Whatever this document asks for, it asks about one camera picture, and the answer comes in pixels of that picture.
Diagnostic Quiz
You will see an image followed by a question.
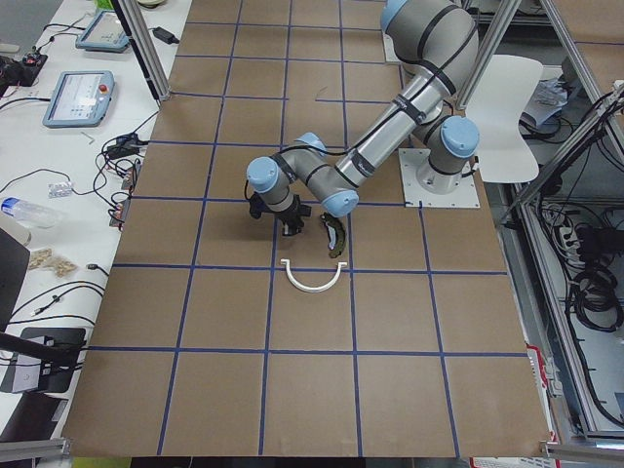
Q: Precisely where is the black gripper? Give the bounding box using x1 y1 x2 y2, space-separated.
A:
249 192 311 237

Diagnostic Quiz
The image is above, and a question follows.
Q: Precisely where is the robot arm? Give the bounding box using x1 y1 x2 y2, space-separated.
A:
247 1 479 236

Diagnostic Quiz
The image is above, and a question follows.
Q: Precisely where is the olive brake shoe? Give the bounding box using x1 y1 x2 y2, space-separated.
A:
320 212 346 258

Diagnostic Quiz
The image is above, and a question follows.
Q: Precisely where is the white chair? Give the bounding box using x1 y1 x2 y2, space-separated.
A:
465 55 543 183

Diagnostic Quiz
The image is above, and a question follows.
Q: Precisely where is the near teach pendant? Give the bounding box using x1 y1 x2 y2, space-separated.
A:
42 70 115 129

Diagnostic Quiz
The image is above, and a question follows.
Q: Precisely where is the teach pendant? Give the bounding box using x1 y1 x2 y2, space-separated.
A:
42 70 115 129
75 10 130 54

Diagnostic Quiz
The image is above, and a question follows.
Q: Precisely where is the far teach pendant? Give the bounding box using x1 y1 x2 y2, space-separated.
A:
75 10 130 54

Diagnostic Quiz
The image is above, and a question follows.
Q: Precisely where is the plastic water bottle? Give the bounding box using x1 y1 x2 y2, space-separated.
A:
1 197 61 228

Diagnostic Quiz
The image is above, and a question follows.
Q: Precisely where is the white curved plastic bracket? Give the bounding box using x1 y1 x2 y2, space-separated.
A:
280 258 348 293

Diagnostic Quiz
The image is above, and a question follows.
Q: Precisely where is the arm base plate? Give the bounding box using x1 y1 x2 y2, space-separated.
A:
399 148 481 209

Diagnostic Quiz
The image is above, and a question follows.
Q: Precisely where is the aluminium frame post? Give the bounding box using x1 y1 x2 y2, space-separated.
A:
111 0 171 102

